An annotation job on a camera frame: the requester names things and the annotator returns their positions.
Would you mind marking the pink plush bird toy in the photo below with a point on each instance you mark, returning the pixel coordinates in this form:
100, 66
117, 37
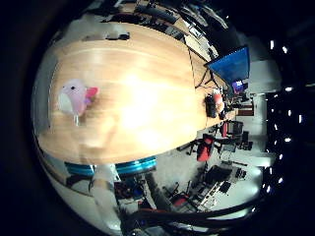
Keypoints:
75, 96

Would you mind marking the black device on table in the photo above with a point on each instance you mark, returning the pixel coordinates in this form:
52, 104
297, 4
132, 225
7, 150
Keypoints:
211, 106

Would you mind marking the blue cylindrical robot part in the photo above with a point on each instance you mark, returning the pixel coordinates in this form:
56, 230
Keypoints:
131, 167

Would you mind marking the red office chair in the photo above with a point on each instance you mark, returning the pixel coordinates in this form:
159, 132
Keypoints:
205, 148

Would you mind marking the red cup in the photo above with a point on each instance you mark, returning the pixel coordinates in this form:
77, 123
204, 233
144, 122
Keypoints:
218, 98

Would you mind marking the black equipment on floor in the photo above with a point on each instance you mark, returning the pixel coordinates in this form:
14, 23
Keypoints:
217, 174

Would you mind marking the small purple screen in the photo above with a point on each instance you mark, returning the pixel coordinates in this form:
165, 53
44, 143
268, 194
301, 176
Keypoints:
238, 86

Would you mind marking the blue computer monitor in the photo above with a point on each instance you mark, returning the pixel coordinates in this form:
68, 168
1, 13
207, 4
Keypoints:
231, 66

